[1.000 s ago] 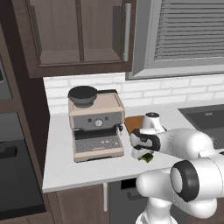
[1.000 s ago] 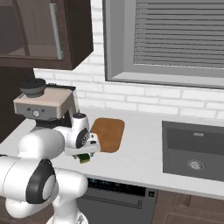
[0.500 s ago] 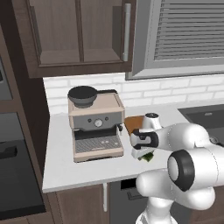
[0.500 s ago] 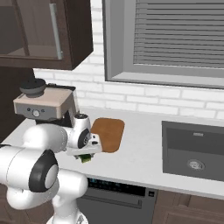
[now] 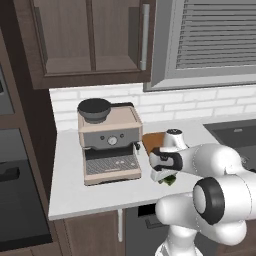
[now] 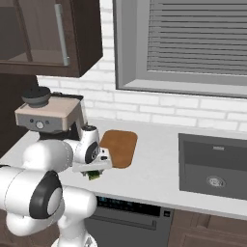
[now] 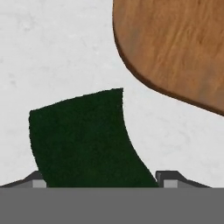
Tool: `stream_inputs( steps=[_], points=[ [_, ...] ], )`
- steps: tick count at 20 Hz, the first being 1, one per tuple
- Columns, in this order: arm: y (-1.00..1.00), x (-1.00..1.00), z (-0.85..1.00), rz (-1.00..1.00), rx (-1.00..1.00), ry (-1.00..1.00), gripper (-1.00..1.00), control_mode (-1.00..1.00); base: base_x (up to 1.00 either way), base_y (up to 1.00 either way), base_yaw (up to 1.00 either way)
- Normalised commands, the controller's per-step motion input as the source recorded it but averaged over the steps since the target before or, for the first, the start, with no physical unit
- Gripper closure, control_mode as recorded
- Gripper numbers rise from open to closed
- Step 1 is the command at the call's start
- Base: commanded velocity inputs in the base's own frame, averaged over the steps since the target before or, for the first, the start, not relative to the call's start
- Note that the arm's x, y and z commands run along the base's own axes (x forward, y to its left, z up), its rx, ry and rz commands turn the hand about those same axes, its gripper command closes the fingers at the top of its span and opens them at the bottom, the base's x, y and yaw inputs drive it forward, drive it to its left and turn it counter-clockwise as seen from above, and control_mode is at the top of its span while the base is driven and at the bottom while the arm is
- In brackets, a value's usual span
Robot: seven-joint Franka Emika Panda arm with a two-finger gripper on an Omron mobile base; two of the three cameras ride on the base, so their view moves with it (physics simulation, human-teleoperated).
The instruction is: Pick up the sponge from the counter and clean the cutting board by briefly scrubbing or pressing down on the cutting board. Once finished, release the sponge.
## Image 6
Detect grey dishwasher handle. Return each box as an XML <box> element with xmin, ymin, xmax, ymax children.
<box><xmin>89</xmin><ymin>214</ymin><xmax>159</xmax><ymax>232</ymax></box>

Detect glass cupboard door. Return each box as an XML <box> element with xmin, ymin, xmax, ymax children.
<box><xmin>0</xmin><ymin>0</ymin><xmax>81</xmax><ymax>78</ymax></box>

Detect brown wooden cutting board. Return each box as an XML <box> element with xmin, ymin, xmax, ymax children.
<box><xmin>98</xmin><ymin>128</ymin><xmax>139</xmax><ymax>170</ymax></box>

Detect grey dishwasher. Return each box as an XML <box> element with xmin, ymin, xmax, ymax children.
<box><xmin>83</xmin><ymin>195</ymin><xmax>175</xmax><ymax>247</ymax></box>

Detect silver cupboard door handle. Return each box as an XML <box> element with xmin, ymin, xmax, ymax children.
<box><xmin>53</xmin><ymin>3</ymin><xmax>71</xmax><ymax>68</ymax></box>

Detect green sponge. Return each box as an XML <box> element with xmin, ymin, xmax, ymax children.
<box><xmin>87</xmin><ymin>169</ymin><xmax>103</xmax><ymax>181</ymax></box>

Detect grey window frame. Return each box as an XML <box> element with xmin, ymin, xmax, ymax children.
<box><xmin>112</xmin><ymin>0</ymin><xmax>247</xmax><ymax>99</ymax></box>

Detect dark brown wall cupboard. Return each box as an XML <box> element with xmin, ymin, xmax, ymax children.
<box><xmin>0</xmin><ymin>0</ymin><xmax>104</xmax><ymax>78</ymax></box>

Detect beige and grey coffee machine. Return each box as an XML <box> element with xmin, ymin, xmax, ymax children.
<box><xmin>14</xmin><ymin>86</ymin><xmax>89</xmax><ymax>143</ymax></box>

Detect brown base cupboard door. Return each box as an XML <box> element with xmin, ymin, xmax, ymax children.
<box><xmin>167</xmin><ymin>207</ymin><xmax>247</xmax><ymax>247</ymax></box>

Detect grey window blinds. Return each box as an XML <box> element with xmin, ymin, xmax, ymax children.
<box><xmin>147</xmin><ymin>0</ymin><xmax>247</xmax><ymax>77</ymax></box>

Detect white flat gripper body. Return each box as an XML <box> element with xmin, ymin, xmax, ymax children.
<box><xmin>71</xmin><ymin>156</ymin><xmax>114</xmax><ymax>174</ymax></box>

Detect dark grey sink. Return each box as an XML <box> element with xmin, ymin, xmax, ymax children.
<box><xmin>178</xmin><ymin>132</ymin><xmax>247</xmax><ymax>202</ymax></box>

